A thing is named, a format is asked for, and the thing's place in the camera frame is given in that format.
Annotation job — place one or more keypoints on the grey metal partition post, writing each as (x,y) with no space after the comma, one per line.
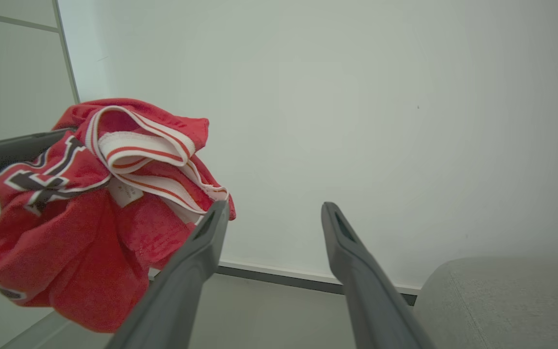
(66,48)

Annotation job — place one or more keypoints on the grey fabric sofa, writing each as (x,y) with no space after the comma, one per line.
(511,305)

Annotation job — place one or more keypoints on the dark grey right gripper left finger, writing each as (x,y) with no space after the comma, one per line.
(182,281)

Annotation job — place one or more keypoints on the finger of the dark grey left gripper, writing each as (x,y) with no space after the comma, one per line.
(3,155)

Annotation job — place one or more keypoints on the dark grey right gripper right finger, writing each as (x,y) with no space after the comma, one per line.
(371,300)

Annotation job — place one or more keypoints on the red basketball jersey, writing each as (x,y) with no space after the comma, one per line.
(66,252)

